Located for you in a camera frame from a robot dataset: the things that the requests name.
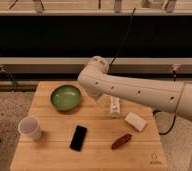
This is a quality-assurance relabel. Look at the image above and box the grey metal rail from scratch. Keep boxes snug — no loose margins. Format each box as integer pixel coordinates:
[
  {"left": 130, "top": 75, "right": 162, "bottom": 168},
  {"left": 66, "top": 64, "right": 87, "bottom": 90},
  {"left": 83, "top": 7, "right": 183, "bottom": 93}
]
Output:
[{"left": 0, "top": 57, "right": 192, "bottom": 74}]

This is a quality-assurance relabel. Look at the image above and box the green ceramic bowl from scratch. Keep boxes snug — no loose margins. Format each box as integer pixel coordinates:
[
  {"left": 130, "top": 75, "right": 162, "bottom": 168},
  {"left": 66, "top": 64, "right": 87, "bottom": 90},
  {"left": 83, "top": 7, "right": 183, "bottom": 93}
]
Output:
[{"left": 50, "top": 85, "right": 82, "bottom": 111}]

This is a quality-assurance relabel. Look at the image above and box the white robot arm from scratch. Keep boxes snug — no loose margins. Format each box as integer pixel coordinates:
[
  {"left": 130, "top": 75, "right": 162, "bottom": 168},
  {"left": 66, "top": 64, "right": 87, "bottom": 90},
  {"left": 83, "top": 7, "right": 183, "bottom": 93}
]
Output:
[{"left": 77, "top": 56, "right": 192, "bottom": 171}]

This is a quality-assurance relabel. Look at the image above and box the white plastic bottle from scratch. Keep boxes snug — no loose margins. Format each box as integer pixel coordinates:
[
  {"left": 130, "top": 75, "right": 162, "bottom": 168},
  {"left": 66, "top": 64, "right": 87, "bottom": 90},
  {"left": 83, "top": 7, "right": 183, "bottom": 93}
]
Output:
[{"left": 110, "top": 96, "right": 120, "bottom": 118}]

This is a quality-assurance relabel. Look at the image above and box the black smartphone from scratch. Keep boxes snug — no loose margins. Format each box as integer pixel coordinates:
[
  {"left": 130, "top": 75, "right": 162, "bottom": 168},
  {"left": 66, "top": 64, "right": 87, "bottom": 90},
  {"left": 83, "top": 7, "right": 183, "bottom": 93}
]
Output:
[{"left": 70, "top": 126, "right": 87, "bottom": 151}]

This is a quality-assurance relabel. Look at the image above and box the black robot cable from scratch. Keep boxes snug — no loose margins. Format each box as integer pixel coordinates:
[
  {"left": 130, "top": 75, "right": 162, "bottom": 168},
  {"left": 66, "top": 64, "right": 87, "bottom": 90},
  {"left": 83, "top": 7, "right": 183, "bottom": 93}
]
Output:
[{"left": 152, "top": 109, "right": 179, "bottom": 136}]

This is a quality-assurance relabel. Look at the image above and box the black hanging cable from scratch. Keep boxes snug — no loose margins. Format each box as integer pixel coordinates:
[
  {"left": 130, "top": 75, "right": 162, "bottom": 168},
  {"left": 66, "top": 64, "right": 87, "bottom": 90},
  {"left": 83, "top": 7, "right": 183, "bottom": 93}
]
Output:
[{"left": 109, "top": 7, "right": 137, "bottom": 66}]

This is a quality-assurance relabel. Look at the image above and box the white soap bar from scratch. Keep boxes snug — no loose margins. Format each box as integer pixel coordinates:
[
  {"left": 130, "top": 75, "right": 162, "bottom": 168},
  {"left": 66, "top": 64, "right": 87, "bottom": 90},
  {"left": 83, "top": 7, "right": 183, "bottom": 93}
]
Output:
[{"left": 125, "top": 113, "right": 147, "bottom": 131}]

